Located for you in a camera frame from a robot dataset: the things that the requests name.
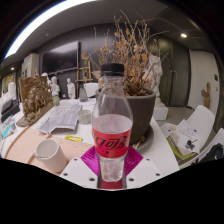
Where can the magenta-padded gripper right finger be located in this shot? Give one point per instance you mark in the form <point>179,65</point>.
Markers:
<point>145,171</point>

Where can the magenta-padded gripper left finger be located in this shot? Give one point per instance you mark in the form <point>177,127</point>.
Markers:
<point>76,171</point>

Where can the clear red-labelled drink bottle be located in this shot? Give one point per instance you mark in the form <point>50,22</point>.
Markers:
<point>112,136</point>

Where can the white ceramic mug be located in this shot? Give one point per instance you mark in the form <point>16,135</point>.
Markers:
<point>53,156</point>

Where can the grey plant saucer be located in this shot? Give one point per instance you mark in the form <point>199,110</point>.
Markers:
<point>148,140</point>

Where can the yellow flat packet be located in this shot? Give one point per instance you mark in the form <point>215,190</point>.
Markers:
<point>73,138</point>

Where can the loose papers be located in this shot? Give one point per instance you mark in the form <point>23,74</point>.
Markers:
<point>185,136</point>

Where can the small white tape roll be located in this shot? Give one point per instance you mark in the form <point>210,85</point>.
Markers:
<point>84,116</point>

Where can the folded newspaper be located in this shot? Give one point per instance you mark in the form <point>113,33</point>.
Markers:
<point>60,118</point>

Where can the dried plant in grey pot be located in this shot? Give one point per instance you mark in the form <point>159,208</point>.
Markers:
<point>143,113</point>

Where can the beige table mat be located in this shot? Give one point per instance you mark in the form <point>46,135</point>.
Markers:
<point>23,146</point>

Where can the white plinth block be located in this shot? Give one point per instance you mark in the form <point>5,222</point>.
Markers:
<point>161,111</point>

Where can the clear spray bottle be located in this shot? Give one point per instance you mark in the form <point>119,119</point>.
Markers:
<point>83,96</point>

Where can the white plastic chair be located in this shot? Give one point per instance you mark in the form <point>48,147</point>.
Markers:
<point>203,118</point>
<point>216,136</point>
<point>91,89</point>

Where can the colourful books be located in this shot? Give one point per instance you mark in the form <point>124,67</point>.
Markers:
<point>8,130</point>

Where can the white plaster figurine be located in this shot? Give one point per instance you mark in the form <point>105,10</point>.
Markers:
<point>55,86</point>
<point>70,89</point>

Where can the black box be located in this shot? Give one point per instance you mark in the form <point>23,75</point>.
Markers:
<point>10,111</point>

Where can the wooden easel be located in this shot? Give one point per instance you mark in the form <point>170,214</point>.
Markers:
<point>83,79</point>

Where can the wooden figure statue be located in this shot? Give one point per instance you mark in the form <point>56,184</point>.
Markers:
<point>206,95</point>

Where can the tall white plaster statue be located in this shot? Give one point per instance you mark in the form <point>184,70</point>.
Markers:
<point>156,73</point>

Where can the white cabinet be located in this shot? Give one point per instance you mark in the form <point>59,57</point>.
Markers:
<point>30,65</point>

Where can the round ceiling spotlight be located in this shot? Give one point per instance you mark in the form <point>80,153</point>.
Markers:
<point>183,35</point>

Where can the black wall screen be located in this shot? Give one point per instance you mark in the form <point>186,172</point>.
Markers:
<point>60,58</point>

